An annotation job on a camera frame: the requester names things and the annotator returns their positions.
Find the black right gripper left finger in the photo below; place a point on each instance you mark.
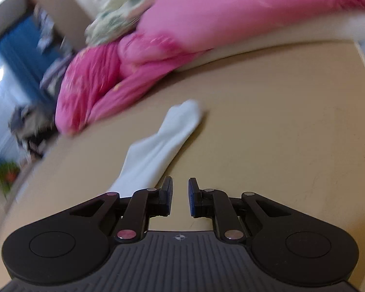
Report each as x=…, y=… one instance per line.
x=76, y=242

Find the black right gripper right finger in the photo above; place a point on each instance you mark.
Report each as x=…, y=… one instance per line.
x=287, y=244

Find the white small garment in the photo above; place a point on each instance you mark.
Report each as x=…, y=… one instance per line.
x=147, y=159

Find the pile of dark clothes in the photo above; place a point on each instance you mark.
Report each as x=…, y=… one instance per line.
x=33, y=126

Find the potted green plant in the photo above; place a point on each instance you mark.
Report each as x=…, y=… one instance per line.
x=9, y=172

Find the grey plastic storage bin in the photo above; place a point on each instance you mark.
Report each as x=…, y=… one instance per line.
x=53, y=77

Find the window glass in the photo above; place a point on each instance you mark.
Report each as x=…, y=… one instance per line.
x=11, y=96

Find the blue right curtain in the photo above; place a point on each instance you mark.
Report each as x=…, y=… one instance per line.
x=18, y=47

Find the floral white green quilt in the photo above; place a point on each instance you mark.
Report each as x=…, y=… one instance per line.
x=114, y=19

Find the pink quilt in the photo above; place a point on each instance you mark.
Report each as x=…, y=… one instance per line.
x=104, y=80

